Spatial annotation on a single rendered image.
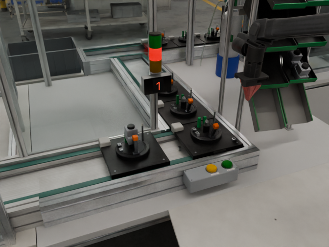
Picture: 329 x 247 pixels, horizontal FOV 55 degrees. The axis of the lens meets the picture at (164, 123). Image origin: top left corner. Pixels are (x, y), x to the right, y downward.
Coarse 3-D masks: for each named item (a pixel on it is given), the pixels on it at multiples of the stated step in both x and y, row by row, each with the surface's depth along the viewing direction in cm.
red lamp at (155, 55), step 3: (150, 48) 124; (150, 51) 125; (153, 51) 124; (156, 51) 124; (159, 51) 125; (150, 54) 125; (153, 54) 125; (156, 54) 125; (159, 54) 125; (150, 57) 126; (153, 57) 125; (156, 57) 125; (159, 57) 126; (153, 60) 126; (156, 60) 126; (159, 60) 127
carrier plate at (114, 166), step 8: (144, 136) 141; (152, 136) 141; (112, 144) 136; (152, 144) 136; (104, 152) 131; (112, 152) 131; (152, 152) 131; (160, 152) 131; (112, 160) 126; (120, 160) 126; (144, 160) 126; (152, 160) 126; (160, 160) 126; (168, 160) 126; (112, 168) 122; (120, 168) 122; (128, 168) 122; (136, 168) 122; (144, 168) 123; (152, 168) 124; (112, 176) 119; (120, 176) 120
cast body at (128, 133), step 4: (128, 124) 126; (132, 124) 126; (124, 128) 127; (128, 128) 125; (132, 128) 124; (136, 128) 125; (124, 132) 129; (128, 132) 124; (132, 132) 125; (136, 132) 125; (128, 136) 125; (128, 140) 125; (132, 140) 125; (128, 144) 126; (132, 144) 126
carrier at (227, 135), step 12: (204, 120) 142; (216, 120) 153; (180, 132) 144; (192, 132) 140; (204, 132) 140; (216, 132) 140; (228, 132) 144; (192, 144) 136; (204, 144) 136; (216, 144) 136; (228, 144) 136; (240, 144) 136; (192, 156) 129; (204, 156) 131
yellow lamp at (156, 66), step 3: (150, 60) 127; (150, 63) 127; (153, 63) 127; (156, 63) 126; (159, 63) 127; (150, 66) 128; (153, 66) 127; (156, 66) 127; (159, 66) 128; (150, 69) 129; (153, 69) 128; (156, 69) 128; (159, 69) 128; (153, 72) 129; (156, 72) 128; (159, 72) 129
